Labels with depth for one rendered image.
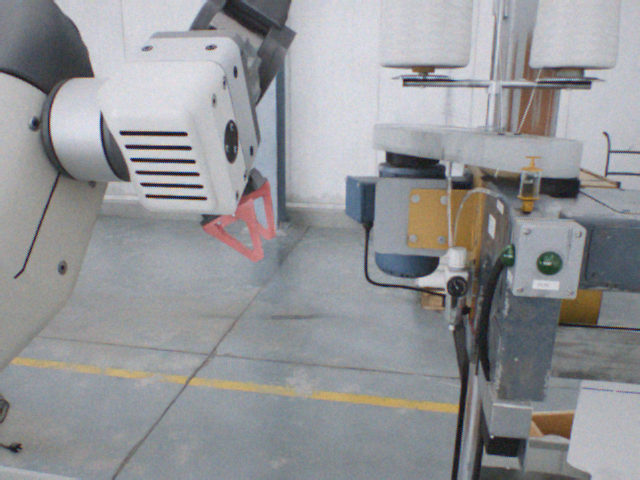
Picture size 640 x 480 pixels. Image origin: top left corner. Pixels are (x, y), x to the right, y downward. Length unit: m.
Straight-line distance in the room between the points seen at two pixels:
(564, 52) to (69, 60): 0.76
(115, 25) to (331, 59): 2.60
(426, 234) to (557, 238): 0.46
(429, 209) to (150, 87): 0.76
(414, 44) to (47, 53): 0.61
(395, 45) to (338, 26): 5.00
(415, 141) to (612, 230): 0.43
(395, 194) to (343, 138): 4.84
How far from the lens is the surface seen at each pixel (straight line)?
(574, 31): 0.98
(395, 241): 1.09
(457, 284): 0.92
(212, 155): 0.41
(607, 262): 0.74
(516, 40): 1.18
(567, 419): 2.44
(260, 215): 5.75
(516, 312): 0.73
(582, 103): 6.10
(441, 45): 0.93
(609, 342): 0.97
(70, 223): 0.51
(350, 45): 5.90
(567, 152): 0.82
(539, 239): 0.66
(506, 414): 0.79
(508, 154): 0.85
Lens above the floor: 1.47
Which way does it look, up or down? 15 degrees down
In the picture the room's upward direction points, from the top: straight up
